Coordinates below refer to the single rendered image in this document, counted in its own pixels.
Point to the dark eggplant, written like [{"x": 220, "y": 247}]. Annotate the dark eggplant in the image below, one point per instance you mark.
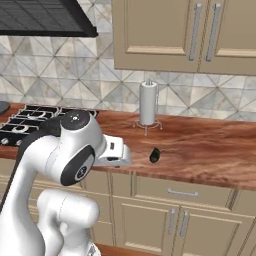
[{"x": 154, "y": 156}]

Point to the black range hood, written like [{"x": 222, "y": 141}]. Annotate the black range hood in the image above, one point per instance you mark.
[{"x": 40, "y": 16}]

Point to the white paper towel roll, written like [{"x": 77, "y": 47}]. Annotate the white paper towel roll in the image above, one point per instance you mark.
[{"x": 147, "y": 103}]

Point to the beige drawer front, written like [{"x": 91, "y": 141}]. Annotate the beige drawer front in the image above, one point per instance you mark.
[{"x": 213, "y": 195}]

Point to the beige wall cupboard door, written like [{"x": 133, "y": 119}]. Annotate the beige wall cupboard door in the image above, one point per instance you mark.
[
  {"x": 153, "y": 30},
  {"x": 236, "y": 33}
]

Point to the dark grey pan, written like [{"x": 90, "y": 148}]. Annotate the dark grey pan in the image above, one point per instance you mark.
[{"x": 2, "y": 107}]

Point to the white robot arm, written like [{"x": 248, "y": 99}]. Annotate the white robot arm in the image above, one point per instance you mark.
[{"x": 40, "y": 156}]

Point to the silver hob knob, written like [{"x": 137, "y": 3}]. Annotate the silver hob knob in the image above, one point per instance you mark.
[
  {"x": 19, "y": 142},
  {"x": 4, "y": 141}
]

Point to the beige base cupboard door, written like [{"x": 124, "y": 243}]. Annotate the beige base cupboard door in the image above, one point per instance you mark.
[
  {"x": 248, "y": 213},
  {"x": 213, "y": 235},
  {"x": 100, "y": 193},
  {"x": 143, "y": 226}
]

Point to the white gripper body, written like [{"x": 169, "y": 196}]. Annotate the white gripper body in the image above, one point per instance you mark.
[{"x": 124, "y": 160}]

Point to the black gas hob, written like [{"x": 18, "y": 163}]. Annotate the black gas hob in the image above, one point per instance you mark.
[{"x": 30, "y": 120}]

